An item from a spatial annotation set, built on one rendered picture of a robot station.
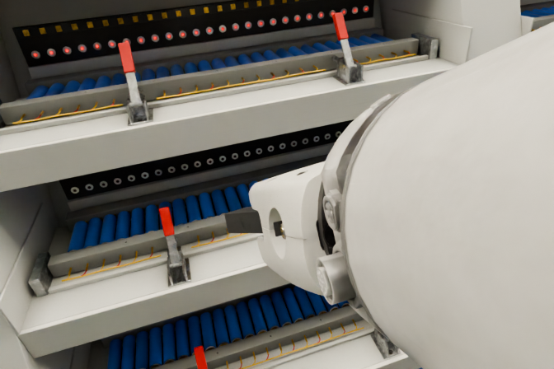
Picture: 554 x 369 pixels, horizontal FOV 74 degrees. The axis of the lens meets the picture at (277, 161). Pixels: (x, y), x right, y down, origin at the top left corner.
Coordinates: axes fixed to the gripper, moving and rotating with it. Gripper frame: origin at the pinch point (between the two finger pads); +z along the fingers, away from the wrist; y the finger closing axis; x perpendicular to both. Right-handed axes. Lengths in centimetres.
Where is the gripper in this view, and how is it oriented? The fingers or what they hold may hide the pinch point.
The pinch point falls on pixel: (305, 196)
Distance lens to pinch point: 28.5
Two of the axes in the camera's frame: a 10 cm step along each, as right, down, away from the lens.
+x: -2.1, -9.8, 0.2
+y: 9.6, -2.0, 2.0
